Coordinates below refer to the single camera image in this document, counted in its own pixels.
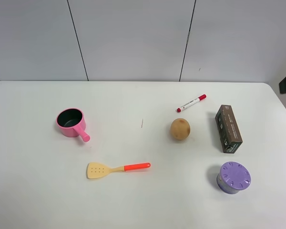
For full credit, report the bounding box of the yellow spatula orange handle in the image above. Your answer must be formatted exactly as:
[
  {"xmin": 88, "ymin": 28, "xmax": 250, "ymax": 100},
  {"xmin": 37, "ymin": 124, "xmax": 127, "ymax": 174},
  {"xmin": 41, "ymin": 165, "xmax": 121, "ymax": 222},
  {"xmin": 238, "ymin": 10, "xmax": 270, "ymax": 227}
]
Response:
[{"xmin": 86, "ymin": 162, "xmax": 151, "ymax": 179}]

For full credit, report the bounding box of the pink toy saucepan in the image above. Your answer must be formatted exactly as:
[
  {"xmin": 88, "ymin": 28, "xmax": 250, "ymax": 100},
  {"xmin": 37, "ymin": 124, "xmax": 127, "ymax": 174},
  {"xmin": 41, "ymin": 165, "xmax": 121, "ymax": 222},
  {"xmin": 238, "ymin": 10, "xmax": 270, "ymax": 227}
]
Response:
[{"xmin": 56, "ymin": 108, "xmax": 91, "ymax": 142}]

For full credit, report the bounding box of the red white marker pen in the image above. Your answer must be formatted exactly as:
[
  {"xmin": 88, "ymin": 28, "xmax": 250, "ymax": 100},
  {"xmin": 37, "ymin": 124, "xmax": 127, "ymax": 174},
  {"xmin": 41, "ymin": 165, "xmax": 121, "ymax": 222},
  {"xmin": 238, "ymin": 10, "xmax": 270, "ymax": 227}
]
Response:
[{"xmin": 176, "ymin": 94, "xmax": 206, "ymax": 113}]

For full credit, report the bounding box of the brown potato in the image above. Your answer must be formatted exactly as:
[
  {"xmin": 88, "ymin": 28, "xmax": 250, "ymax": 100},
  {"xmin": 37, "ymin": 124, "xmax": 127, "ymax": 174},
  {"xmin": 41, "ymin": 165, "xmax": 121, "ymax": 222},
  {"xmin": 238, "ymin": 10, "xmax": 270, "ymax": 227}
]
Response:
[{"xmin": 170, "ymin": 118, "xmax": 191, "ymax": 141}]

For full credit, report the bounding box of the purple lidded cup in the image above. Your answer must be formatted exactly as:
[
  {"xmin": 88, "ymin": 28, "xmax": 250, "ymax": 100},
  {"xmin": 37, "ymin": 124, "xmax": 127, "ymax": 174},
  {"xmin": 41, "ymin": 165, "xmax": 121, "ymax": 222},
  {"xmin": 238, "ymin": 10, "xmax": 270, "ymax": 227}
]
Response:
[{"xmin": 216, "ymin": 162, "xmax": 251, "ymax": 194}]

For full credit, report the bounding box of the brown rectangular carton box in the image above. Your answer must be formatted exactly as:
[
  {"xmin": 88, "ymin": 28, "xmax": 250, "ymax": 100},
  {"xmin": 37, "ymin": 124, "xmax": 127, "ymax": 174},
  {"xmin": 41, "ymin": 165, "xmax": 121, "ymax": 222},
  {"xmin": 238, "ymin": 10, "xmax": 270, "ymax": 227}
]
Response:
[{"xmin": 215, "ymin": 104, "xmax": 243, "ymax": 154}]

